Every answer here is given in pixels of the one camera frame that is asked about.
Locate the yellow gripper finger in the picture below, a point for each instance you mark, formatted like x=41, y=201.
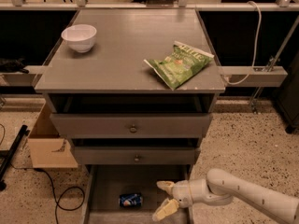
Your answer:
x=167, y=186
x=166, y=209

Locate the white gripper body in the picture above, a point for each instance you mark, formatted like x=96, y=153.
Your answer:
x=181, y=192

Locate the blue pepsi can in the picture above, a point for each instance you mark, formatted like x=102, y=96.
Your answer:
x=131, y=200

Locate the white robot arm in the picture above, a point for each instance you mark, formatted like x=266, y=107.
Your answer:
x=219, y=188

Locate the grey bottom drawer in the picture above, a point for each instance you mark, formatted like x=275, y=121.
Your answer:
x=108, y=182

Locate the grey drawer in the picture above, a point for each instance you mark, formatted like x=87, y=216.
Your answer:
x=108, y=182
x=161, y=151
x=131, y=116

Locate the grey drawer cabinet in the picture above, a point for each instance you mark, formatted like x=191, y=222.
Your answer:
x=116, y=64

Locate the grey middle drawer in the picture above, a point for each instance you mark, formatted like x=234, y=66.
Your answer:
x=161, y=151

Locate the grey top drawer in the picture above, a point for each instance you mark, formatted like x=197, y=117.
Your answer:
x=131, y=116

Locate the cardboard box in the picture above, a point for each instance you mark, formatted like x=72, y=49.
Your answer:
x=47, y=148

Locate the green chip bag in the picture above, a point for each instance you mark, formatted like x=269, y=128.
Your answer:
x=181, y=65

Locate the dark cabinet at right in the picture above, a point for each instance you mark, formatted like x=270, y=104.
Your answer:
x=288, y=96

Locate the black stand leg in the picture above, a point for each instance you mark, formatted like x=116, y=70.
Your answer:
x=7, y=155

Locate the white bowl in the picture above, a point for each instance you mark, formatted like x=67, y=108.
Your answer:
x=80, y=38

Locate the black object on rail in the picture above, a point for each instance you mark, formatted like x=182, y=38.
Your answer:
x=12, y=66

